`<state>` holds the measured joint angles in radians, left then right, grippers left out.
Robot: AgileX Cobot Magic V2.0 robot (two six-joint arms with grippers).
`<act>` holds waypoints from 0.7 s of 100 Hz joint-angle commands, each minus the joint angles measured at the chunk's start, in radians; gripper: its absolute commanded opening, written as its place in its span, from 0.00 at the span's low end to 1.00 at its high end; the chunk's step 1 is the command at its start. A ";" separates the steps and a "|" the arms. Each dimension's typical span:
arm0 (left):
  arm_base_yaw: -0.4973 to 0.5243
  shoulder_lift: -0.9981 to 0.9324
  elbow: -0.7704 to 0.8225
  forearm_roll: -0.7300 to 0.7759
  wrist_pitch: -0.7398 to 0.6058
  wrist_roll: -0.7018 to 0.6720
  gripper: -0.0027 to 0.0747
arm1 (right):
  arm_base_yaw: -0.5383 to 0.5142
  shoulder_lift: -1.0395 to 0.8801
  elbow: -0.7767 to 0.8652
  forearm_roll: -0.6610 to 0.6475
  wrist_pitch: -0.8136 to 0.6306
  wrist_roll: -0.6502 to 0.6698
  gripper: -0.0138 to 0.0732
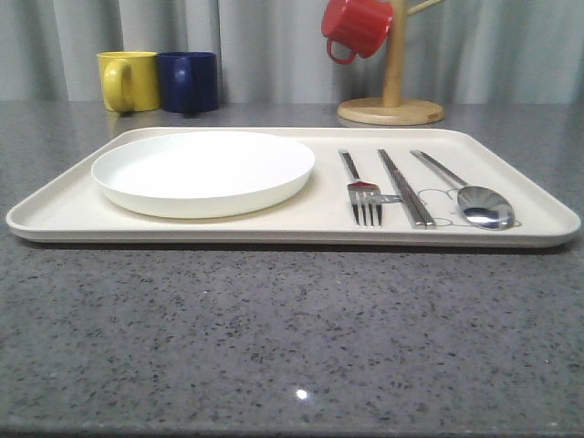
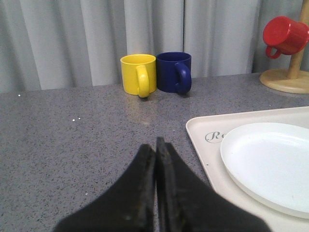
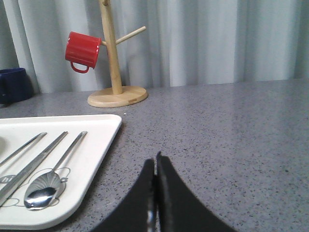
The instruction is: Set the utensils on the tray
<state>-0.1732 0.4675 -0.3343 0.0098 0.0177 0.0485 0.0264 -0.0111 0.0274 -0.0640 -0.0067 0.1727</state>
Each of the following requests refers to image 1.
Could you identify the silver metal fork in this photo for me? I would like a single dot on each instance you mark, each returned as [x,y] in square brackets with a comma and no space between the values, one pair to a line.
[364,197]

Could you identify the white round plate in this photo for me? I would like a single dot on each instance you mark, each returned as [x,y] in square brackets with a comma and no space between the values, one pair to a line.
[206,174]

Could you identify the silver metal spoon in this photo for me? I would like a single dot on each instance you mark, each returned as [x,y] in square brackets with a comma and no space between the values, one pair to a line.
[480,206]

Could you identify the cream rabbit serving tray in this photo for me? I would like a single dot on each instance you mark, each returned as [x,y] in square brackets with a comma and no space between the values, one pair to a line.
[72,208]

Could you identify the wooden mug tree stand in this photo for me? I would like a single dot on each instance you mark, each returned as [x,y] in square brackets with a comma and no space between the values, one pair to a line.
[391,108]

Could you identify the grey curtain backdrop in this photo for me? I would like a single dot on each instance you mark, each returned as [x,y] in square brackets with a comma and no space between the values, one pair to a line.
[467,52]

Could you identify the dark blue mug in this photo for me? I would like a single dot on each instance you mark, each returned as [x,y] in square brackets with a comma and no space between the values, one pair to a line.
[188,81]

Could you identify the red mug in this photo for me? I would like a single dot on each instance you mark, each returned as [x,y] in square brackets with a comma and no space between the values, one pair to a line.
[355,28]

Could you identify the yellow mug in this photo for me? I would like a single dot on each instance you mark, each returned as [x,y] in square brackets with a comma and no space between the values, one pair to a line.
[129,81]

